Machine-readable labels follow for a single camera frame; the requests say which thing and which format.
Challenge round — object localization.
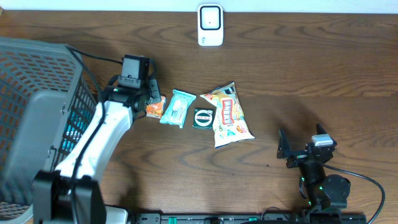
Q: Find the small orange snack packet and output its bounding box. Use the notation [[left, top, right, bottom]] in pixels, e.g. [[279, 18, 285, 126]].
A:
[[146, 95, 167, 119]]

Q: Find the teal wet wipes pack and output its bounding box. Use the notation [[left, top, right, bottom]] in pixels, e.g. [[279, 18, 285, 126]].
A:
[[160, 89, 197, 129]]

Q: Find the green square box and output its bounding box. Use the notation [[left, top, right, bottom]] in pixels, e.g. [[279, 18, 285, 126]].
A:
[[193, 108, 215, 129]]

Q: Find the yellow snack bag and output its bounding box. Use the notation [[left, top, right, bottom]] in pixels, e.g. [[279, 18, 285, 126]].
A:
[[201, 82, 255, 148]]

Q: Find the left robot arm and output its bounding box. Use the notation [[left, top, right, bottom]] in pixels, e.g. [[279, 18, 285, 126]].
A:
[[32, 78, 161, 223]]

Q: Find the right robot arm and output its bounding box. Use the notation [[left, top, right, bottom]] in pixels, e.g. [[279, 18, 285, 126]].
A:
[[277, 124, 351, 223]]

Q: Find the white barcode scanner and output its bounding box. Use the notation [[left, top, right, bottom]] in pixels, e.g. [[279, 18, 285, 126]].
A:
[[197, 4, 224, 47]]

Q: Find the grey plastic shopping basket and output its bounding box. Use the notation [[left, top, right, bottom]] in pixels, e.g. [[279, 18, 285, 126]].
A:
[[1, 37, 97, 223]]

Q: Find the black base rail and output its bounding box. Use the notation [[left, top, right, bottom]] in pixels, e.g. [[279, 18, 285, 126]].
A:
[[127, 210, 367, 224]]

